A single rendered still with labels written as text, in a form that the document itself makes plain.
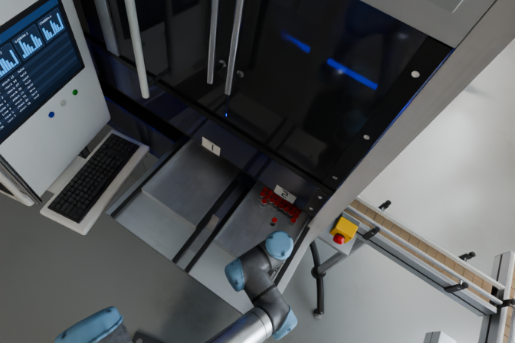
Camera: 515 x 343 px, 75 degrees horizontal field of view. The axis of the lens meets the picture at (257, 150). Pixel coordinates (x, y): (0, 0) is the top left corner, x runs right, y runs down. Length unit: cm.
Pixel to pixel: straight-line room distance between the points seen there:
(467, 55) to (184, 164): 109
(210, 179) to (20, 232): 139
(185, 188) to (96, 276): 102
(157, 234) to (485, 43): 112
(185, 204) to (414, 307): 170
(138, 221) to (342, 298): 143
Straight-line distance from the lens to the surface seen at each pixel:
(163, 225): 134
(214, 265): 130
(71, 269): 230
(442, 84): 74
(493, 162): 354
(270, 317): 90
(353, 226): 130
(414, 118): 80
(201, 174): 142
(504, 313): 166
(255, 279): 92
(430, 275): 154
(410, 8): 68
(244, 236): 133
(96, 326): 74
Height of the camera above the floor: 214
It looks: 56 degrees down
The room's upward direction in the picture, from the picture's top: 17 degrees clockwise
